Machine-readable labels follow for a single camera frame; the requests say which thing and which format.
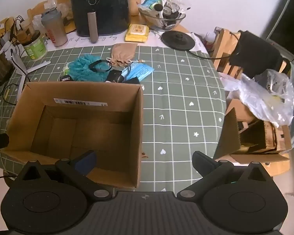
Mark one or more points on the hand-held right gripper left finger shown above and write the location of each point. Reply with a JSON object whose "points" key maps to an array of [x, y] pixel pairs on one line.
{"points": [[87, 162]]}

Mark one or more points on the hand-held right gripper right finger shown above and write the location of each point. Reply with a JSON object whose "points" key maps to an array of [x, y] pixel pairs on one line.
{"points": [[201, 162]]}

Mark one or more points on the cardboard box with barcode label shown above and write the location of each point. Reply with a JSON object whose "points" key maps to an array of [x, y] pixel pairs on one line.
{"points": [[88, 132]]}

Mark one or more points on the black pouch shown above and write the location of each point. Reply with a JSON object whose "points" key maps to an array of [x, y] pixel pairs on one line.
{"points": [[114, 76]]}

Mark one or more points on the black hair band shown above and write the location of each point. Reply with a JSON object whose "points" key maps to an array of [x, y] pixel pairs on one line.
{"points": [[99, 70]]}

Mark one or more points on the teal fluffy cloth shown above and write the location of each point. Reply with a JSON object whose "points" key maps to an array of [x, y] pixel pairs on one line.
{"points": [[82, 69]]}

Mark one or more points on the green white wipes packet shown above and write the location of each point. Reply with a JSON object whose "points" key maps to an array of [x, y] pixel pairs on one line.
{"points": [[66, 69]]}

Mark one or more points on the blue wipes packet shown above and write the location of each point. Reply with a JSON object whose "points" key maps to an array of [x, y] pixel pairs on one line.
{"points": [[139, 70]]}

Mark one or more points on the flapped cardboard box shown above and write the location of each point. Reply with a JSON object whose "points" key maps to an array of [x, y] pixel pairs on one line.
{"points": [[235, 137]]}

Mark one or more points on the white phone stand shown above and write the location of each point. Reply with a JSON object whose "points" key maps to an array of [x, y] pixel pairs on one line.
{"points": [[22, 66]]}

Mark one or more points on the clear plastic bag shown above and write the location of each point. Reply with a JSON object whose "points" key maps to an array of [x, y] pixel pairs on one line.
{"points": [[259, 98]]}

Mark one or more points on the dark folded cloth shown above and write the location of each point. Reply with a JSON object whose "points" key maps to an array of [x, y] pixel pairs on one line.
{"points": [[132, 81]]}

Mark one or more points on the green label jar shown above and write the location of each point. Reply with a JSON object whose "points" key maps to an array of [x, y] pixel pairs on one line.
{"points": [[35, 46]]}

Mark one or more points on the black cloth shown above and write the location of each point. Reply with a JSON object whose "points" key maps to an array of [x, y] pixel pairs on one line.
{"points": [[254, 53]]}

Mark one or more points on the black kettle base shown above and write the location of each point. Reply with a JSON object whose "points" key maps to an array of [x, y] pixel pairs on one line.
{"points": [[177, 40]]}

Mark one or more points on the grey lid shaker bottle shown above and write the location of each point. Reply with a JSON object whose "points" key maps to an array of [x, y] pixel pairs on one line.
{"points": [[55, 29]]}

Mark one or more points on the yellow wet wipes pack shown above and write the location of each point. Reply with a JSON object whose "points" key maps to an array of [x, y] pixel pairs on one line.
{"points": [[136, 32]]}

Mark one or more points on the glass bowl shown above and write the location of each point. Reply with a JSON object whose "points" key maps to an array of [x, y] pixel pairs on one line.
{"points": [[161, 20]]}

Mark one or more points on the black air fryer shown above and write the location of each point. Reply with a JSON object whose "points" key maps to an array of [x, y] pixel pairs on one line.
{"points": [[100, 5]]}

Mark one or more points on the crinkled clear bag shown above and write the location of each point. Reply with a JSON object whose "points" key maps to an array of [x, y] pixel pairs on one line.
{"points": [[176, 2]]}

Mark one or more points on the light blue snack packet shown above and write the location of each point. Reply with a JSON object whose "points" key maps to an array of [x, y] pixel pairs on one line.
{"points": [[152, 1]]}

